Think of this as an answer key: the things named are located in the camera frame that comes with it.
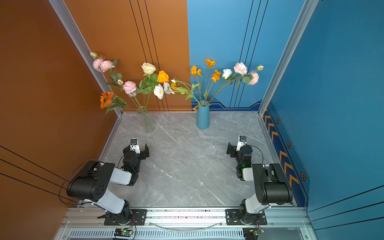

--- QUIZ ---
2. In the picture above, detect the clear glass cylinder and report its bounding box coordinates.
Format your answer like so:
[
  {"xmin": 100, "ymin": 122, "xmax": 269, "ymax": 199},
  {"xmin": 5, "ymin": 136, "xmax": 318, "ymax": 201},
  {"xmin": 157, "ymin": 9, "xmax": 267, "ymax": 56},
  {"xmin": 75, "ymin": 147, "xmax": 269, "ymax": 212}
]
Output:
[{"xmin": 137, "ymin": 108, "xmax": 155, "ymax": 133}]

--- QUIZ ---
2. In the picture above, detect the teal cylindrical vase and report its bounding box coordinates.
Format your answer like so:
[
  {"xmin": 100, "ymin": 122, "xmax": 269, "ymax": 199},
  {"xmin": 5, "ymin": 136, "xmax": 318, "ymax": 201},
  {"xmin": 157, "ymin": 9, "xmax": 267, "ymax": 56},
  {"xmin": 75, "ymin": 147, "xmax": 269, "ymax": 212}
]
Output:
[{"xmin": 197, "ymin": 101, "xmax": 210, "ymax": 130}]

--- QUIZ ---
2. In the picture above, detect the orange gerbera flower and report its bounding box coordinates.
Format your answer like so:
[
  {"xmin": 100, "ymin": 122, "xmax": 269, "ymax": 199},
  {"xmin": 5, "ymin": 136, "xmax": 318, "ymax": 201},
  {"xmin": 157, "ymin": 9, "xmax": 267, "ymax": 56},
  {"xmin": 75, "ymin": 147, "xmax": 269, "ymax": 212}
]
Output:
[{"xmin": 100, "ymin": 92, "xmax": 133, "ymax": 114}]

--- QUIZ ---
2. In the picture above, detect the cream flower stem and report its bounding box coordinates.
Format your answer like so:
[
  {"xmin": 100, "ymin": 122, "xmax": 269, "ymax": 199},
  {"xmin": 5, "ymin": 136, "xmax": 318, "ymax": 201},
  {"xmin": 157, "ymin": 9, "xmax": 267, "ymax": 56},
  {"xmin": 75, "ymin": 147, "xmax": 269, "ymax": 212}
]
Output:
[{"xmin": 136, "ymin": 63, "xmax": 158, "ymax": 112}]

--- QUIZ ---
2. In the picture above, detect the pink rose bud stem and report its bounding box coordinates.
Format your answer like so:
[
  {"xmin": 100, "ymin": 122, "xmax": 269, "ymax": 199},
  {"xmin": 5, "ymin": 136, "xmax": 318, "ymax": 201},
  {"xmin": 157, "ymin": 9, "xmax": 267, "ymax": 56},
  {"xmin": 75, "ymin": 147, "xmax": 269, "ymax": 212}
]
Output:
[{"xmin": 117, "ymin": 79, "xmax": 143, "ymax": 112}]

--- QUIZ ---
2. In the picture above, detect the white rose flower stem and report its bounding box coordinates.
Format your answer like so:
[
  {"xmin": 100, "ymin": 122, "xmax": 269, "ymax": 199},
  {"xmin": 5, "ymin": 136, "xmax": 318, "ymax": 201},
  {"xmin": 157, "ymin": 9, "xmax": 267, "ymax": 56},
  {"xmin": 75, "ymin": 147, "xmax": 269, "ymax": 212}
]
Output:
[{"xmin": 214, "ymin": 69, "xmax": 233, "ymax": 98}]

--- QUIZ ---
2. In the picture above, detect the pink rose flower stem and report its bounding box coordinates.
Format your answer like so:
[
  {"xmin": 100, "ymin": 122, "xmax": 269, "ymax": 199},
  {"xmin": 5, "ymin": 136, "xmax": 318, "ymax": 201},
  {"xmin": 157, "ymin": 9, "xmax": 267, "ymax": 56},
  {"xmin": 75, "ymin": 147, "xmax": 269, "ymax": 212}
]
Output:
[{"xmin": 209, "ymin": 62, "xmax": 265, "ymax": 102}]

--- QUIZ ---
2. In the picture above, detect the orange poppy flower stem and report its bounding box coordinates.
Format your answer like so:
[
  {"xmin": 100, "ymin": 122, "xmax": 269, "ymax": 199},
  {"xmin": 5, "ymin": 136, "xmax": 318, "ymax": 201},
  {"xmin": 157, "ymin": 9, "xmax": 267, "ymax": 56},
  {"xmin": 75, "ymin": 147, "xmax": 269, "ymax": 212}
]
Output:
[{"xmin": 190, "ymin": 58, "xmax": 222, "ymax": 106}]

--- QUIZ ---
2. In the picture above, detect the large pink peony stem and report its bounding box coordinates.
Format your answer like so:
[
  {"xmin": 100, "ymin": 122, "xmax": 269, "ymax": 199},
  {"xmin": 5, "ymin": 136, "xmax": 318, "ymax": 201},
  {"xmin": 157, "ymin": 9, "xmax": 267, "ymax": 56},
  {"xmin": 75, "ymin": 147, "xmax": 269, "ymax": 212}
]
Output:
[{"xmin": 90, "ymin": 52, "xmax": 124, "ymax": 92}]

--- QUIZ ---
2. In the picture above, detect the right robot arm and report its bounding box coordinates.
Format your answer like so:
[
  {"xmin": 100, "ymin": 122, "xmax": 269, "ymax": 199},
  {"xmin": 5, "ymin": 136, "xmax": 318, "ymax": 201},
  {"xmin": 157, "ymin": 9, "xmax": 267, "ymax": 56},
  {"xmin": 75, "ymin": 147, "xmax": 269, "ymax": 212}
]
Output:
[{"xmin": 227, "ymin": 141, "xmax": 294, "ymax": 225}]

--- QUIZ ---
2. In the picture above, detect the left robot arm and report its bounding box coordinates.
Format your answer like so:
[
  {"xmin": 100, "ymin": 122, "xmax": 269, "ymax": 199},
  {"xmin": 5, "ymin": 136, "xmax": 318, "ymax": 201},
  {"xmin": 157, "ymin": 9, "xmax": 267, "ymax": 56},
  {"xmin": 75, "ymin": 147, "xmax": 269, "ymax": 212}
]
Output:
[{"xmin": 67, "ymin": 139, "xmax": 150, "ymax": 226}]

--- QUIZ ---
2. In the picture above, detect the left green circuit board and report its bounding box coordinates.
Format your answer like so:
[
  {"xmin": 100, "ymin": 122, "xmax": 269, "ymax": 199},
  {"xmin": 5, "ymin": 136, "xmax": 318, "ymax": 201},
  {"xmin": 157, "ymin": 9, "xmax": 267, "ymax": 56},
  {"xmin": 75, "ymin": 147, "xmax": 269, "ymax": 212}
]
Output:
[{"xmin": 114, "ymin": 228, "xmax": 135, "ymax": 240}]

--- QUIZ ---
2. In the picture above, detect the right circuit board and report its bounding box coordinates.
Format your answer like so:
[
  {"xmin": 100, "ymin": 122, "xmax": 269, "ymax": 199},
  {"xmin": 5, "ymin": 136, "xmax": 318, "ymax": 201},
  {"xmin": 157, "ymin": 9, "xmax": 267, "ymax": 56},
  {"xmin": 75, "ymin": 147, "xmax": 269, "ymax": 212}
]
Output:
[{"xmin": 243, "ymin": 228, "xmax": 265, "ymax": 240}]

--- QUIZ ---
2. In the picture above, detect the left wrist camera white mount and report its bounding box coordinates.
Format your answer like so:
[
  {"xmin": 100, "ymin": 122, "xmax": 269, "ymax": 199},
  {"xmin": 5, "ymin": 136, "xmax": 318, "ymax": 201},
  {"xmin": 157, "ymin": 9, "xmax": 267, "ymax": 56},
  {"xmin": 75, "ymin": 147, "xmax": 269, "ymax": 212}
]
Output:
[{"xmin": 130, "ymin": 139, "xmax": 141, "ymax": 154}]

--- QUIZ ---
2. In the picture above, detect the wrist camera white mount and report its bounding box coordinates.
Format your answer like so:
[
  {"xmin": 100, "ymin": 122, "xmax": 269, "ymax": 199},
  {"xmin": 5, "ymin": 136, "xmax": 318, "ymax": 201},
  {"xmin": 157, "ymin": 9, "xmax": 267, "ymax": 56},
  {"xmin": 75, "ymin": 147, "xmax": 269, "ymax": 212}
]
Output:
[
  {"xmin": 130, "ymin": 139, "xmax": 141, "ymax": 154},
  {"xmin": 236, "ymin": 136, "xmax": 247, "ymax": 152}
]

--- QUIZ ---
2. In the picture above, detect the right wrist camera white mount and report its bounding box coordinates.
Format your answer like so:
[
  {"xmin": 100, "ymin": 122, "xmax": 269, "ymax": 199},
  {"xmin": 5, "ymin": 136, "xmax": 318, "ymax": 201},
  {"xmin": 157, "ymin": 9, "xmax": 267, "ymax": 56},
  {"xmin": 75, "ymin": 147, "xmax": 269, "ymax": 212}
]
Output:
[{"xmin": 236, "ymin": 136, "xmax": 247, "ymax": 152}]

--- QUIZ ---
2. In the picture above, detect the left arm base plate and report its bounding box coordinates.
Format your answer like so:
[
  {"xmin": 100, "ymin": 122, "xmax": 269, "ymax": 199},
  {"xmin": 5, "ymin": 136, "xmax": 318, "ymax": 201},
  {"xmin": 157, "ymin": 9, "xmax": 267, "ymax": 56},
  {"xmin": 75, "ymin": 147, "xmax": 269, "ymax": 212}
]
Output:
[{"xmin": 104, "ymin": 209, "xmax": 148, "ymax": 226}]

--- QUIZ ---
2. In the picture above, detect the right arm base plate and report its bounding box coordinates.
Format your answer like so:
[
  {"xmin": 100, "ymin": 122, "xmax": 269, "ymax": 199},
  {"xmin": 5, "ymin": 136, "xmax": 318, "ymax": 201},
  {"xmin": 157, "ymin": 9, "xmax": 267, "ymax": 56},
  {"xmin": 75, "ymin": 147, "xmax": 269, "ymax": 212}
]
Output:
[{"xmin": 225, "ymin": 209, "xmax": 268, "ymax": 226}]

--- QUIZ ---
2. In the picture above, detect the aluminium front rail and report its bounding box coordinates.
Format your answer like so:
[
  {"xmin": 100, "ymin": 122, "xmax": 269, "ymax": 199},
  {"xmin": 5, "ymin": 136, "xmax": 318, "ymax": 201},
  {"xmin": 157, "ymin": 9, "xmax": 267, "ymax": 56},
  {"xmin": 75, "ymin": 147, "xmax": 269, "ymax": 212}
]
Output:
[{"xmin": 55, "ymin": 207, "xmax": 317, "ymax": 240}]

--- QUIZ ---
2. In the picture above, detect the left aluminium corner post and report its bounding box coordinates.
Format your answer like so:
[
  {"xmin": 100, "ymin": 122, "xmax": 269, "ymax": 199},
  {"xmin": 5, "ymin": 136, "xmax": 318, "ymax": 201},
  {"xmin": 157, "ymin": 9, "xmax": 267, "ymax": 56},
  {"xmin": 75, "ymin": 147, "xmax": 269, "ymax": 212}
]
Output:
[{"xmin": 49, "ymin": 0, "xmax": 113, "ymax": 93}]

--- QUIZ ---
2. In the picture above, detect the aluminium corner post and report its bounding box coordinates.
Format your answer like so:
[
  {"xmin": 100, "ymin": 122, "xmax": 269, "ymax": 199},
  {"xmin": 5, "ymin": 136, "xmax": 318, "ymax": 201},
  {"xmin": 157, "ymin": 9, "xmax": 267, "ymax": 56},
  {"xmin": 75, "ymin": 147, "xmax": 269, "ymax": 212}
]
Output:
[
  {"xmin": 49, "ymin": 0, "xmax": 113, "ymax": 93},
  {"xmin": 258, "ymin": 0, "xmax": 319, "ymax": 117}
]

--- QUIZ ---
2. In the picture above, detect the right aluminium corner post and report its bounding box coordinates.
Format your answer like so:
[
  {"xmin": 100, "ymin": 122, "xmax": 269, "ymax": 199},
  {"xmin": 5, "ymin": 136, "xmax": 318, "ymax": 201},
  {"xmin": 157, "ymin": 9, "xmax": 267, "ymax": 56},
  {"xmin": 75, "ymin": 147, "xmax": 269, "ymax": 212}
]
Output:
[{"xmin": 258, "ymin": 0, "xmax": 319, "ymax": 117}]

